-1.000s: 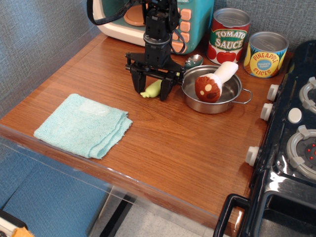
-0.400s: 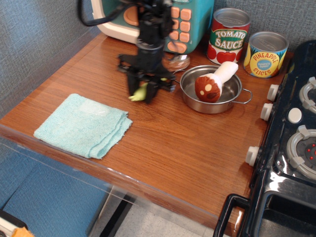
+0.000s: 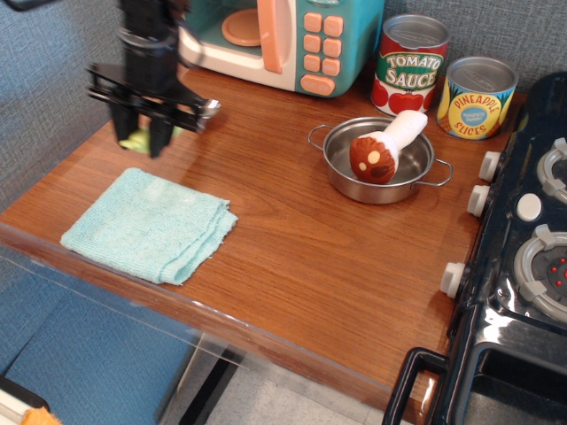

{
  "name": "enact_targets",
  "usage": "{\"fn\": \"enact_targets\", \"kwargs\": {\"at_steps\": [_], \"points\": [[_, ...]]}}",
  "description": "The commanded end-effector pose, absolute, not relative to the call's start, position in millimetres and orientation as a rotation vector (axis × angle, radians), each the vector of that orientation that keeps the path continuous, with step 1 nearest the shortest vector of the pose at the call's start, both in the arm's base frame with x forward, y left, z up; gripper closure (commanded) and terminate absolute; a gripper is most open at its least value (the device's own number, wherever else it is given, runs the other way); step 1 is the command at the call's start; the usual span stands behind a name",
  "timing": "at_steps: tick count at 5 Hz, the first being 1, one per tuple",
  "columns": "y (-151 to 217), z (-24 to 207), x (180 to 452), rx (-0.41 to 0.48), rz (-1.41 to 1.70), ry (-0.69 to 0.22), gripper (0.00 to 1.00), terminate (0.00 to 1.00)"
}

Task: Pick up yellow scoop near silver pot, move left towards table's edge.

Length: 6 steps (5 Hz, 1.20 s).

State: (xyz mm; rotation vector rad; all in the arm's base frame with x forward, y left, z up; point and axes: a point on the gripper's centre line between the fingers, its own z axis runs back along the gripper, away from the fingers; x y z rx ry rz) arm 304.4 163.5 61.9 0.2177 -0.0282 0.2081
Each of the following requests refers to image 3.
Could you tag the plush brown mushroom toy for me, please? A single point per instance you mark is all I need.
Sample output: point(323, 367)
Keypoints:
point(374, 157)

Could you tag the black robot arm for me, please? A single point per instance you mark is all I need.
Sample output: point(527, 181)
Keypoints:
point(152, 19)

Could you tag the orange fuzzy object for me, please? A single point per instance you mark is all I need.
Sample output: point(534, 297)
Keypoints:
point(39, 416)

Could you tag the teal toy microwave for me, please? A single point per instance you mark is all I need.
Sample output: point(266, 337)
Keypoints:
point(316, 48)

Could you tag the light blue folded cloth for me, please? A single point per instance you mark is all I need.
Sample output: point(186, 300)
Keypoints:
point(151, 228)

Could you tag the orange microwave turntable plate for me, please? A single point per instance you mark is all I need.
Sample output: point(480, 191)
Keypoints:
point(242, 28)

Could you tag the pineapple slices can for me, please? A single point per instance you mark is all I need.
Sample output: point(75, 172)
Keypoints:
point(476, 97)

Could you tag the black toy stove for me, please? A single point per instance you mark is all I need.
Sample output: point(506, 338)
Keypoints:
point(506, 359)

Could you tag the silver metal pot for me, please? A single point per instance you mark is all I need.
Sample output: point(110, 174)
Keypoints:
point(415, 162)

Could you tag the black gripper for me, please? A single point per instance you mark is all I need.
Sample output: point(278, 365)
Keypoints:
point(146, 83)

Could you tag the tomato sauce can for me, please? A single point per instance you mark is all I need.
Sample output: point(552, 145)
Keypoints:
point(411, 53)

